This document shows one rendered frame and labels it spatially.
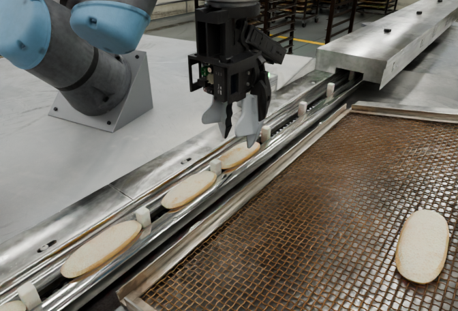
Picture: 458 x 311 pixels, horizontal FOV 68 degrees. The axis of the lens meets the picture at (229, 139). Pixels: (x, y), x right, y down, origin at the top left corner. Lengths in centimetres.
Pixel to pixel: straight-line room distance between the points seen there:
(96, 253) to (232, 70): 26
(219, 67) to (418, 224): 27
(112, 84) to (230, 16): 36
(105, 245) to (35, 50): 35
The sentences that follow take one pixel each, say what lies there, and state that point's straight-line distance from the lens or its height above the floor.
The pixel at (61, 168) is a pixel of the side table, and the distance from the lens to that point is 65.
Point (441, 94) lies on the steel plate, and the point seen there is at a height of 82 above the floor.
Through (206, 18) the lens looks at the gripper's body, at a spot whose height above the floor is 108.
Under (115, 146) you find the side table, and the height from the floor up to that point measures 82.
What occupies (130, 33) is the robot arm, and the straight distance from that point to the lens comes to 40.
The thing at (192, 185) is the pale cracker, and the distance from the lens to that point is 49.
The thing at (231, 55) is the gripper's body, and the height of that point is 103.
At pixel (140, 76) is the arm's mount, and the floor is 91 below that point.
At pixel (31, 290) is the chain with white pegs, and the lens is 40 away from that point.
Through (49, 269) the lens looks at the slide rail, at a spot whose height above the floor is 85.
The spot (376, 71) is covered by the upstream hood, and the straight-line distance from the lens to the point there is 90.
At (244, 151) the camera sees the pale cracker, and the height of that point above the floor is 86.
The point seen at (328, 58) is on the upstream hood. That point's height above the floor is 90.
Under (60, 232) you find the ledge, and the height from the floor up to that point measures 86.
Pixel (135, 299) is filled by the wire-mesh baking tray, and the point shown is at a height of 89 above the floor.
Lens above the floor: 116
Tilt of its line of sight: 30 degrees down
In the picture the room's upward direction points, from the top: straight up
